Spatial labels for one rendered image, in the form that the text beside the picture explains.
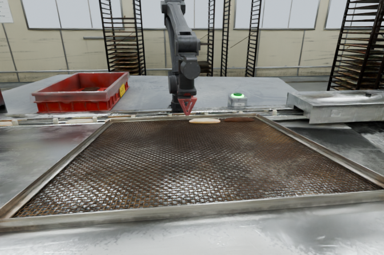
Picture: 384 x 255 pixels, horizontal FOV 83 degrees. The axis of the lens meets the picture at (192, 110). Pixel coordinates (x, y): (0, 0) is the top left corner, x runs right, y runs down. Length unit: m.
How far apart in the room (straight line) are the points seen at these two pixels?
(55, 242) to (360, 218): 0.33
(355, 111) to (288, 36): 4.97
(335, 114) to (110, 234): 0.86
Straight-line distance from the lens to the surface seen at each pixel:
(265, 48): 5.68
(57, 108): 1.13
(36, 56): 5.96
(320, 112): 0.93
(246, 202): 0.29
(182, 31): 0.80
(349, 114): 1.01
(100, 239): 0.27
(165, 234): 0.26
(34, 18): 5.86
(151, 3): 5.21
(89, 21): 5.44
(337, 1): 6.49
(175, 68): 0.96
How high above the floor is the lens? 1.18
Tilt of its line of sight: 21 degrees down
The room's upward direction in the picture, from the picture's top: straight up
